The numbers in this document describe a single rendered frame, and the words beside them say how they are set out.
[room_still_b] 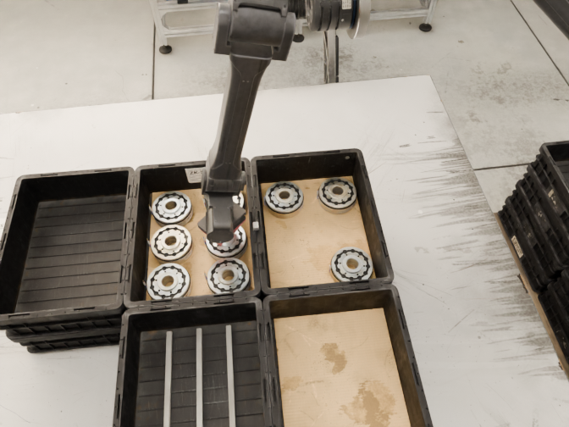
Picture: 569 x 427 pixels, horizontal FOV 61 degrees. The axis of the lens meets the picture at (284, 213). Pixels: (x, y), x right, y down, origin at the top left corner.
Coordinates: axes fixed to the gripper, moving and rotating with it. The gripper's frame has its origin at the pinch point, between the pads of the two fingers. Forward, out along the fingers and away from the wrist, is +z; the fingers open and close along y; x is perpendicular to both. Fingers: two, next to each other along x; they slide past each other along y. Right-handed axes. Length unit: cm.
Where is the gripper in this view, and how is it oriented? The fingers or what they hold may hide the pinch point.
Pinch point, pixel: (225, 235)
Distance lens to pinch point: 120.7
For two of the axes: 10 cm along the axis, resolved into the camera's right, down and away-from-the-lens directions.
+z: -0.1, 5.3, 8.5
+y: 6.5, -6.4, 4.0
